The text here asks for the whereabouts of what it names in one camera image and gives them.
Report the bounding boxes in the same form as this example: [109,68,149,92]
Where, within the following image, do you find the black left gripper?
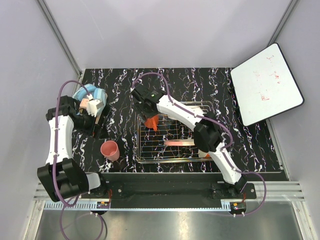
[73,108,109,140]

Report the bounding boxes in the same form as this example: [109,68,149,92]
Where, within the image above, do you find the orange mug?
[144,115,159,132]

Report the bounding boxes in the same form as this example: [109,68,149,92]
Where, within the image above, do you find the pink plastic cup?
[100,140,120,162]

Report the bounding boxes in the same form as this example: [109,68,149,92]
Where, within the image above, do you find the steel wire dish rack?
[134,100,216,165]

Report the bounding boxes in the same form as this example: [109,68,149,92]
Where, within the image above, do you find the pink and cream plate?
[164,139,195,147]

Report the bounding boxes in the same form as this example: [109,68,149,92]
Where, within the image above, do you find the orange and white bowl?
[198,149,211,159]

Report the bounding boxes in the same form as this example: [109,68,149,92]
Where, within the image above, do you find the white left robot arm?
[37,94,108,202]

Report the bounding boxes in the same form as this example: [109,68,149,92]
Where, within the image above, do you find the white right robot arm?
[131,85,247,199]

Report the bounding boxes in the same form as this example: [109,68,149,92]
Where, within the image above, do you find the orange and white coaster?
[94,112,106,128]

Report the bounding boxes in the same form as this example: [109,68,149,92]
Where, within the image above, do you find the pink cube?
[79,98,90,110]

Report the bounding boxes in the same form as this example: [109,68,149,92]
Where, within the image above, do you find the light blue headphones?
[72,84,108,117]

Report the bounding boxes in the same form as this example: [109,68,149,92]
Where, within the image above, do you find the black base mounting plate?
[84,173,257,206]

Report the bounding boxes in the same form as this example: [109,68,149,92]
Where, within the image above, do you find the white board with dark rim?
[230,43,305,126]

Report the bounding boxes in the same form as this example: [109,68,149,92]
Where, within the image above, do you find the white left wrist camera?
[86,94,103,117]

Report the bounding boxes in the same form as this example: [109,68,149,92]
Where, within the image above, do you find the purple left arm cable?
[51,79,108,240]

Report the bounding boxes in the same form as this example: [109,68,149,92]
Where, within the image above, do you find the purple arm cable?
[51,79,108,240]
[131,72,266,218]

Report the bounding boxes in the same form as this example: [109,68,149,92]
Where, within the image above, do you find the grey slotted cable duct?
[43,199,232,211]

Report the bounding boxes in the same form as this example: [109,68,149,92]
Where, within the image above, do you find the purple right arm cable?
[131,72,266,218]

